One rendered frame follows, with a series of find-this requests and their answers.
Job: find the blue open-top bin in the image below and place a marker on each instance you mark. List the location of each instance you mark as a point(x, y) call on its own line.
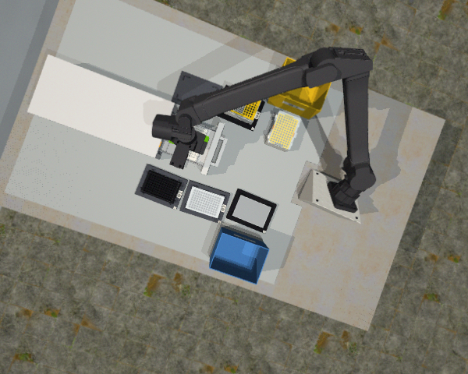
point(238, 256)

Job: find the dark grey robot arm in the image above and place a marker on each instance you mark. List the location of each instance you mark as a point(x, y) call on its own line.
point(324, 67)

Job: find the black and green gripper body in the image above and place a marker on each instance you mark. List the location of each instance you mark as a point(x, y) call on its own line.
point(201, 145)

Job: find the black square frame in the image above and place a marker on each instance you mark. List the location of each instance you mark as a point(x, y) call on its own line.
point(256, 198)

